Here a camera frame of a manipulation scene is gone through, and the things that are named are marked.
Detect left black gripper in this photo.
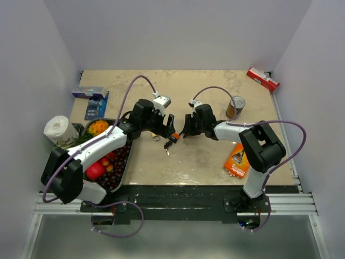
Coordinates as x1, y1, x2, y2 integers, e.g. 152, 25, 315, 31
141, 107, 175, 139

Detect orange black padlock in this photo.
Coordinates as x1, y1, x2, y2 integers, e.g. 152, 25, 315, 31
169, 133, 180, 144

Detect brass padlock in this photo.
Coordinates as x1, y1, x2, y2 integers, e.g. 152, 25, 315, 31
151, 132, 160, 141

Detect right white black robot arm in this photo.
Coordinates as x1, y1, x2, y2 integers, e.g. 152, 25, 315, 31
182, 101, 286, 212

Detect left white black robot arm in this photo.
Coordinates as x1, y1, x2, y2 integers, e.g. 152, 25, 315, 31
41, 96, 175, 212

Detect tin can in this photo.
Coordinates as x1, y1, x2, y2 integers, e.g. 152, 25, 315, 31
225, 96, 246, 120

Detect orange blister pack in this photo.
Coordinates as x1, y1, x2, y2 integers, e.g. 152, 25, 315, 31
223, 143, 250, 179

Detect small peach fruits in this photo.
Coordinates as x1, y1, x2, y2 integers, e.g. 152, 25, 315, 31
99, 152, 116, 172

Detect orange flower pineapple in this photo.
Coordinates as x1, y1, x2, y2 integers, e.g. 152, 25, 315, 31
71, 120, 110, 147

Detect grey fruit tray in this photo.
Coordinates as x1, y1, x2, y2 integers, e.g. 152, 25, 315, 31
81, 118, 133, 192

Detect purple grapes bunch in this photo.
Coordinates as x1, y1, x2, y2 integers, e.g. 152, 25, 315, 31
95, 144, 132, 192

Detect blue blister pack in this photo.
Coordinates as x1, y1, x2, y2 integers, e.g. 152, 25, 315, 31
84, 91, 109, 121

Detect red apple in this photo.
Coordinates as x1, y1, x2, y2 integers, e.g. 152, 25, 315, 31
85, 162, 106, 181

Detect red cardboard box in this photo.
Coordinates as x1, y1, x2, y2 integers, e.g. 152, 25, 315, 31
246, 67, 280, 91

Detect blue white box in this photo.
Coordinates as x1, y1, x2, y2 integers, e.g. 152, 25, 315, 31
71, 86, 107, 99

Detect paper towel roll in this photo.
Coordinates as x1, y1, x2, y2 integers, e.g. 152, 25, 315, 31
43, 115, 79, 149

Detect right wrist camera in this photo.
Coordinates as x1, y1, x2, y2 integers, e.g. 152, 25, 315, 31
188, 99, 203, 114

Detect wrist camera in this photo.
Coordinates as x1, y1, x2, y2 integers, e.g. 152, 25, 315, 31
188, 99, 203, 114
153, 92, 171, 117

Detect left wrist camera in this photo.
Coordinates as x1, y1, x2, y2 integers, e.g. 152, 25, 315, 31
153, 92, 171, 117

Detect aluminium rail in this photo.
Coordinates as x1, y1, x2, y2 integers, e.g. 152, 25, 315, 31
34, 194, 318, 216

